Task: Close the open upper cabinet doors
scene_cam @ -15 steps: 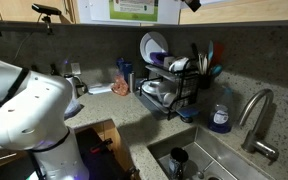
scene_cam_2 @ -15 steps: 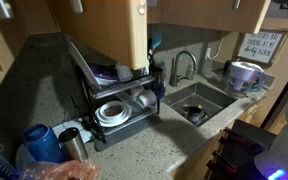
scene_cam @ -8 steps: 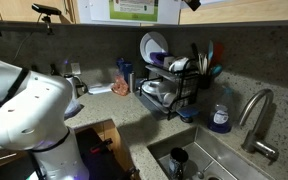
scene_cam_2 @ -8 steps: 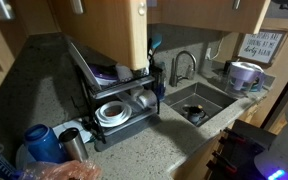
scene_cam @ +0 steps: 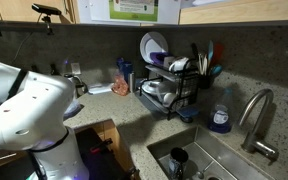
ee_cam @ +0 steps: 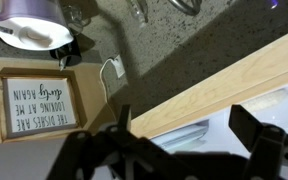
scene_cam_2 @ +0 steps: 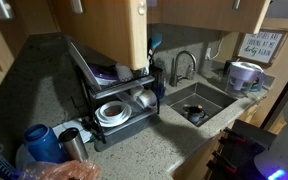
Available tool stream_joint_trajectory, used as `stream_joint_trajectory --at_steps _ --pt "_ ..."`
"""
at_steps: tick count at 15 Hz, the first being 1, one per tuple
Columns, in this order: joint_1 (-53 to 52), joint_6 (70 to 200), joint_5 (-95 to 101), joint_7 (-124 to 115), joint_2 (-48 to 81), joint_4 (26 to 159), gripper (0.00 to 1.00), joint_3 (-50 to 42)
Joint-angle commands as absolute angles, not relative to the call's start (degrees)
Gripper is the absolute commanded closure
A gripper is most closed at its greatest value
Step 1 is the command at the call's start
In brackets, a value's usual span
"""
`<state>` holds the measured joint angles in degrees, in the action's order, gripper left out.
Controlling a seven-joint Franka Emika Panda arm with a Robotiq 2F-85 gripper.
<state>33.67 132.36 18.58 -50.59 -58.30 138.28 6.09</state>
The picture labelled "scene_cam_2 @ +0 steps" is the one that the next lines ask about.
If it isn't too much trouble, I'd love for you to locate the white mug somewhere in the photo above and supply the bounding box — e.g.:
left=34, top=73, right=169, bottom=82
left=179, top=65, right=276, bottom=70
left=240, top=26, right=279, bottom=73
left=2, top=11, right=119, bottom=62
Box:
left=136, top=88, right=159, bottom=110

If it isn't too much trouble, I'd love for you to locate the blue dish soap bottle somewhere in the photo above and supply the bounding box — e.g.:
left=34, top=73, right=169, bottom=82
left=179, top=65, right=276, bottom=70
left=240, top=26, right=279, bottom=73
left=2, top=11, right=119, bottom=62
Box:
left=153, top=59, right=168, bottom=102

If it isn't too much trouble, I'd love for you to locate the translucent plastic container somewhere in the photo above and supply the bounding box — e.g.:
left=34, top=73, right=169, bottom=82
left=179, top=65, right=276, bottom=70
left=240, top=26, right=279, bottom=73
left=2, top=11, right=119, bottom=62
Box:
left=114, top=90, right=142, bottom=113

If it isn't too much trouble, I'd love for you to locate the black two-tier dish rack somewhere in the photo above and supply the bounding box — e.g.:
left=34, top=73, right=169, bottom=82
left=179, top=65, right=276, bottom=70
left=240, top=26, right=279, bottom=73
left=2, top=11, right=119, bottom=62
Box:
left=73, top=63, right=167, bottom=145

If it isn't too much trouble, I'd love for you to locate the black utensil holder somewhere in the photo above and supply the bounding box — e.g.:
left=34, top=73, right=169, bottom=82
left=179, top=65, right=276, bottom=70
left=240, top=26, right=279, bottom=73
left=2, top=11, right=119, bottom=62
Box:
left=148, top=64, right=165, bottom=89

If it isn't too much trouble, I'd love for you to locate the small white cup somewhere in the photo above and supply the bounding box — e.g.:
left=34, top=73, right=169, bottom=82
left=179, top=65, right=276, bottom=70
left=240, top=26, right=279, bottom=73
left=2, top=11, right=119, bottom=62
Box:
left=114, top=62, right=135, bottom=82

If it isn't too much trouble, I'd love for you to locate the brushed steel faucet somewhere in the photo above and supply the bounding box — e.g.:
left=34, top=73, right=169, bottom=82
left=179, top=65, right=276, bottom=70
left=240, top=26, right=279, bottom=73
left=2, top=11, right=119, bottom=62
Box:
left=168, top=49, right=198, bottom=88

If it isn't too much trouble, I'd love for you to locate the purple bowl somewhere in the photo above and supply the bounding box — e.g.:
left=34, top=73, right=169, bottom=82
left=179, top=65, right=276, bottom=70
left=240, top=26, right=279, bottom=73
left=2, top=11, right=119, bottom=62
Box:
left=88, top=63, right=120, bottom=87

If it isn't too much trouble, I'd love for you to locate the grey drying mat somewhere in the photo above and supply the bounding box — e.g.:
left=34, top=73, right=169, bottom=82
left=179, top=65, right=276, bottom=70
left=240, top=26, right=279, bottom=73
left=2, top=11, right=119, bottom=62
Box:
left=92, top=111, right=162, bottom=153

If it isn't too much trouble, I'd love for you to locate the blue spatula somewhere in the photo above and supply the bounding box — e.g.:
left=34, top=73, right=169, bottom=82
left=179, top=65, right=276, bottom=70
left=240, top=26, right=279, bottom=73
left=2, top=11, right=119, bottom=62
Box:
left=148, top=32, right=164, bottom=67

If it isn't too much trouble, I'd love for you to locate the black mug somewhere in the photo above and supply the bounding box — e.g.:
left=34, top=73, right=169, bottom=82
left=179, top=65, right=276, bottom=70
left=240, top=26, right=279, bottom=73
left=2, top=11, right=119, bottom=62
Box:
left=184, top=104, right=209, bottom=126

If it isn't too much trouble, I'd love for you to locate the large white dinner plate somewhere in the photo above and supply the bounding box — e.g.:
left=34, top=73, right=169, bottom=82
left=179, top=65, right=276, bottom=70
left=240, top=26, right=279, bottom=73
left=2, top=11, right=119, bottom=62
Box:
left=64, top=36, right=104, bottom=93

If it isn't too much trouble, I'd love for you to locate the stainless steel sink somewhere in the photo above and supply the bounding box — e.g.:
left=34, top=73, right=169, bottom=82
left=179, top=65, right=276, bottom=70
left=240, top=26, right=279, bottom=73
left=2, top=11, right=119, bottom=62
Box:
left=162, top=81, right=239, bottom=129

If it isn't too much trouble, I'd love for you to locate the white paper sheet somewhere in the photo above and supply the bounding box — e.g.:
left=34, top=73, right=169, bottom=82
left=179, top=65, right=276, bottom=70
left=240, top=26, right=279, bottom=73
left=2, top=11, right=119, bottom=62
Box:
left=51, top=118, right=94, bottom=145

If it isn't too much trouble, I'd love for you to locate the black round container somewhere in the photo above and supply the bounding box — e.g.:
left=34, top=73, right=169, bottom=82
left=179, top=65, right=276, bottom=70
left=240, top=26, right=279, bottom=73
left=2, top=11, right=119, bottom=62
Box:
left=221, top=59, right=237, bottom=75

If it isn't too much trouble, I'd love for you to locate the stainless steel tumbler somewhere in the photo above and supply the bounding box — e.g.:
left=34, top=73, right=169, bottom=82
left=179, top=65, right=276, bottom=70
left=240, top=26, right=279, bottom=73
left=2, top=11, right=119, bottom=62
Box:
left=57, top=127, right=90, bottom=163

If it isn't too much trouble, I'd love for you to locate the black red bar clamp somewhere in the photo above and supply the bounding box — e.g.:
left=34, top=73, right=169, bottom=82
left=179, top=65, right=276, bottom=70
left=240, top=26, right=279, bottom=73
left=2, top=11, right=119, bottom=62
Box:
left=206, top=150, right=239, bottom=176
left=218, top=127, right=249, bottom=147

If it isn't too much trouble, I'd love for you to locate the water filter pitcher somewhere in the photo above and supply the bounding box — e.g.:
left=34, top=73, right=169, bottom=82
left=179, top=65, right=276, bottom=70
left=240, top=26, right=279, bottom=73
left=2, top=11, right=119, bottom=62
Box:
left=223, top=60, right=267, bottom=98

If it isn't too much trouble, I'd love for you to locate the blue water bottle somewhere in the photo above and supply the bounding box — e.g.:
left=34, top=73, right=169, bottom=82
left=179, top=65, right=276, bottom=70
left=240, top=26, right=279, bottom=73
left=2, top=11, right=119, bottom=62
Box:
left=22, top=123, right=69, bottom=165

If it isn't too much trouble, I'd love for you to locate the black robot mounting stand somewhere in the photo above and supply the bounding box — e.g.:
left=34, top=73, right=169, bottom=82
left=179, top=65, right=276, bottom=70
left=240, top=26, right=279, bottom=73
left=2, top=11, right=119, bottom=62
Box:
left=204, top=118, right=279, bottom=180

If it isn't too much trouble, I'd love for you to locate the orange plastic bag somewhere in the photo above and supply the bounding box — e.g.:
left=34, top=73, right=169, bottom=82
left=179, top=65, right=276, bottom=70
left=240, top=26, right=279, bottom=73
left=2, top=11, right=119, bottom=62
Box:
left=16, top=159, right=102, bottom=180

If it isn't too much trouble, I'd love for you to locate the framed text sign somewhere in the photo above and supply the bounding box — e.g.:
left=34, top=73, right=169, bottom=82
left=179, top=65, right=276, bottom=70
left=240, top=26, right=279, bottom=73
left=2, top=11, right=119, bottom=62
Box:
left=233, top=27, right=288, bottom=67

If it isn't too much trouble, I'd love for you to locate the small white plate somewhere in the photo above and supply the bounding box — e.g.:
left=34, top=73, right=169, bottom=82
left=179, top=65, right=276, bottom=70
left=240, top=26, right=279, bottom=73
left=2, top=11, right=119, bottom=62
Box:
left=14, top=143, right=30, bottom=169

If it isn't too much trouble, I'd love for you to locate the white wall outlet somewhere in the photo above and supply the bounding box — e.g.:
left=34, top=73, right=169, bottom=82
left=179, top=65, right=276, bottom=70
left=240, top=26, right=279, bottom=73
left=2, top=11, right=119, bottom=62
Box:
left=204, top=47, right=213, bottom=61

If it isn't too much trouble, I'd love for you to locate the white power cable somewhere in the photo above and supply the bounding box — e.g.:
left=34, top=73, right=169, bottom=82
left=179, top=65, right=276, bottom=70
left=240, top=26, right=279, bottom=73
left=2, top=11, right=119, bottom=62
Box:
left=210, top=35, right=226, bottom=62

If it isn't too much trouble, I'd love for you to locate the silver cabinet door handle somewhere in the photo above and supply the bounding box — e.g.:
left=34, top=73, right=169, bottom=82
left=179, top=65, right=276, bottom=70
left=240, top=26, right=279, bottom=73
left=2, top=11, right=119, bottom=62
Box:
left=0, top=0, right=16, bottom=21
left=69, top=0, right=85, bottom=15
left=231, top=0, right=242, bottom=11

